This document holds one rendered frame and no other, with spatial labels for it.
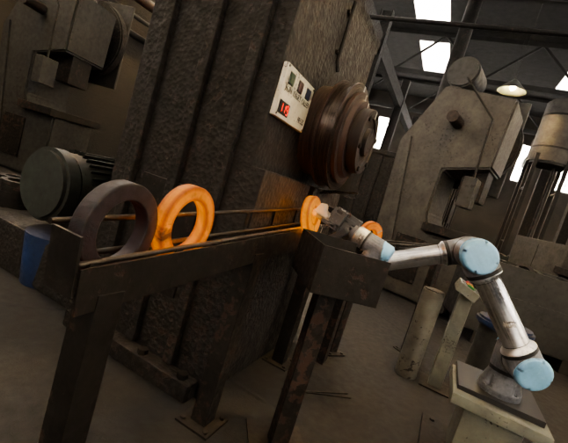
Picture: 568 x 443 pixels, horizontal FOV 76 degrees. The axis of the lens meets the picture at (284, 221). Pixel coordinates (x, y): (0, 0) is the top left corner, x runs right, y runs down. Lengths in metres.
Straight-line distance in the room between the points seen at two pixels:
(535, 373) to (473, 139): 3.09
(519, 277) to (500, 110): 1.68
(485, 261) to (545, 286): 2.36
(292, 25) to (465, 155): 3.16
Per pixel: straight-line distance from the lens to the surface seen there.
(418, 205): 4.29
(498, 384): 1.68
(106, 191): 0.69
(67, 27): 5.44
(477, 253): 1.39
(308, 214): 1.39
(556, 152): 10.34
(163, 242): 0.82
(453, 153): 4.31
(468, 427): 1.71
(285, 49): 1.35
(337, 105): 1.51
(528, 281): 3.68
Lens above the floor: 0.85
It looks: 6 degrees down
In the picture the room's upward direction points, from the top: 17 degrees clockwise
